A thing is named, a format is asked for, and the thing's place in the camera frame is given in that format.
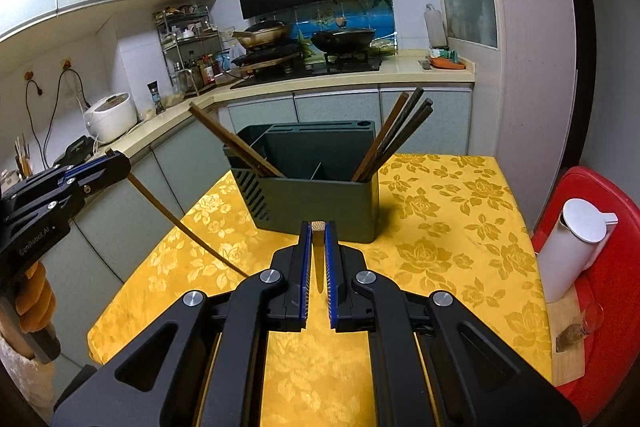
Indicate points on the red plastic stool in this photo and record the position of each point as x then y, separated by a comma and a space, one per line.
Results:
610, 357

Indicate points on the black countertop appliance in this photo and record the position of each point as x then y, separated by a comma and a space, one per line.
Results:
75, 152

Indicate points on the golden frying pan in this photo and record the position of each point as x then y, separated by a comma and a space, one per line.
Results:
262, 34

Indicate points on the wooden cutting board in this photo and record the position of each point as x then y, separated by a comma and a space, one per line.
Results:
570, 347

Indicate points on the white rice cooker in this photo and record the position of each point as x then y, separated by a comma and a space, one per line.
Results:
110, 117

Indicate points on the reddish brown chopstick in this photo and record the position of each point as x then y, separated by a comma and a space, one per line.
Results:
235, 139

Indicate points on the brown bamboo chopstick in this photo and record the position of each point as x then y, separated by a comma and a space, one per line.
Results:
170, 219

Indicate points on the black chopstick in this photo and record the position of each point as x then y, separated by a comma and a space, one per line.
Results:
407, 144
382, 134

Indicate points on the person's left hand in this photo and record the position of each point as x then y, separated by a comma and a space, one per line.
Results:
35, 297

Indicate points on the green utensil holder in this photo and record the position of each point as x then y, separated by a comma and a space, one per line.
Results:
320, 197

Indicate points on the clear drinking glass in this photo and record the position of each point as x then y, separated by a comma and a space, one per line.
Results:
582, 327

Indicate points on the wooden utensils in jar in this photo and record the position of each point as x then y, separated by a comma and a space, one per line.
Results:
22, 157

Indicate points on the dark brown chopstick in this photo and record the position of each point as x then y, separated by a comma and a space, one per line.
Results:
395, 132
402, 139

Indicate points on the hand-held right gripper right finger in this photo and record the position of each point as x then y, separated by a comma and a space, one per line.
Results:
331, 277

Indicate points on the kitchen counter cabinets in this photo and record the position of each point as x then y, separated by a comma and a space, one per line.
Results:
345, 107

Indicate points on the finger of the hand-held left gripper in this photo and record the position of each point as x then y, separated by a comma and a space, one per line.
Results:
107, 179
90, 164

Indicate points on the orange and green sponges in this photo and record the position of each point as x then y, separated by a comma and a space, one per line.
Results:
445, 61

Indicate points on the light bamboo chopstick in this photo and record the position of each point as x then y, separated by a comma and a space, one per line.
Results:
316, 225

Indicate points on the black wok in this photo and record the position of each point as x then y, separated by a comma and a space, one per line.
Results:
345, 38

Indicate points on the blue tile mural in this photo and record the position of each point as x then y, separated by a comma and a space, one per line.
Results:
360, 14

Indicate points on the white kettle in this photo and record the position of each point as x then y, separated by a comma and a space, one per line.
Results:
570, 247

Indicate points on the black pepper grinder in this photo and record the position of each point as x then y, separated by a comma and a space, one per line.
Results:
156, 99

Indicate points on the person's left forearm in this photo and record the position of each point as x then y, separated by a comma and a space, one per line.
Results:
20, 377

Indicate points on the yellow floral tablecloth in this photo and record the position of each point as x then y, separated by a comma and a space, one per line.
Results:
450, 232

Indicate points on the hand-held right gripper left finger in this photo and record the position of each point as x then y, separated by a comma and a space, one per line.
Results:
304, 277

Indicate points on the black gas stove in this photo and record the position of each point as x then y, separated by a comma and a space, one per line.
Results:
305, 67

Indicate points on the metal spice rack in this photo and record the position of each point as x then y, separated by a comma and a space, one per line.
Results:
190, 52

